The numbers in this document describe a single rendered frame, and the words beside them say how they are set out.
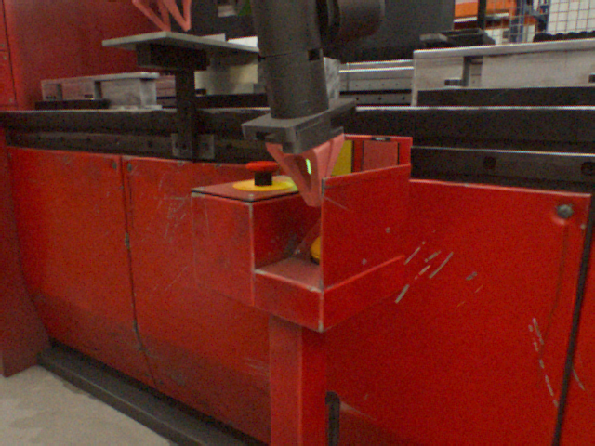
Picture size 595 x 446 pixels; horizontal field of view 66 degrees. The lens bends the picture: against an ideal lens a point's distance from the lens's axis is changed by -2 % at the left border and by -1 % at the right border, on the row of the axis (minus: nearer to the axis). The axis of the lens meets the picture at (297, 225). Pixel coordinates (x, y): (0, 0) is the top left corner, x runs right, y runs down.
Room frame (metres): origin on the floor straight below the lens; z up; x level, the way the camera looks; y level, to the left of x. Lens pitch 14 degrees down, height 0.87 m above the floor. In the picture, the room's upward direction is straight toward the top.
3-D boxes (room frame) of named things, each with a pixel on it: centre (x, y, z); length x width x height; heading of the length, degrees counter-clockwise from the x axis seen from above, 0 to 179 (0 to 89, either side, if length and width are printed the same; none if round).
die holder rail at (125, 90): (1.41, 0.59, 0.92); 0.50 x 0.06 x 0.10; 56
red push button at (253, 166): (0.55, 0.04, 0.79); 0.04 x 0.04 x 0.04
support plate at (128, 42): (0.98, 0.22, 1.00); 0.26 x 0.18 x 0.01; 146
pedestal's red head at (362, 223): (0.53, 0.00, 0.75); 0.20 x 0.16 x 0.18; 49
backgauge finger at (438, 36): (0.99, -0.31, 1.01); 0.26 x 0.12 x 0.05; 146
